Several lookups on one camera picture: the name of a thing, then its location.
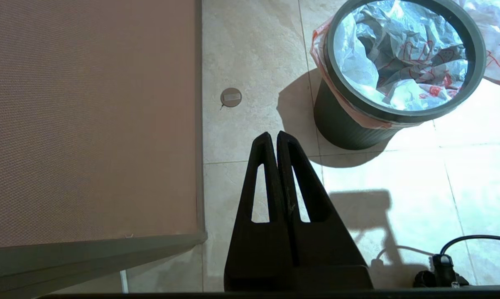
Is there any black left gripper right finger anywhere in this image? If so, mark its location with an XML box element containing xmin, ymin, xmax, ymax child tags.
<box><xmin>277</xmin><ymin>130</ymin><xmax>373</xmax><ymax>290</ymax></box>

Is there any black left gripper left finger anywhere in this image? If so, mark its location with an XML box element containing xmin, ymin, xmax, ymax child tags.
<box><xmin>224</xmin><ymin>132</ymin><xmax>293</xmax><ymax>291</ymax></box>

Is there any white red-printed trash bag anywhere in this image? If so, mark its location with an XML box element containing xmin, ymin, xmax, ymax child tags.
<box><xmin>458</xmin><ymin>0</ymin><xmax>500</xmax><ymax>88</ymax></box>
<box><xmin>310</xmin><ymin>0</ymin><xmax>471</xmax><ymax>130</ymax></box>

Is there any grey bin retaining ring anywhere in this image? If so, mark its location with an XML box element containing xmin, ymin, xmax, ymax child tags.
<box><xmin>324</xmin><ymin>0</ymin><xmax>488</xmax><ymax>124</ymax></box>

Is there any small metal floor doorstop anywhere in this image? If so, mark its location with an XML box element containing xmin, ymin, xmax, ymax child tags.
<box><xmin>220</xmin><ymin>87</ymin><xmax>243</xmax><ymax>110</ymax></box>

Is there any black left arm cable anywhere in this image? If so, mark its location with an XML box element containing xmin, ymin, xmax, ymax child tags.
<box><xmin>413</xmin><ymin>235</ymin><xmax>500</xmax><ymax>288</ymax></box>

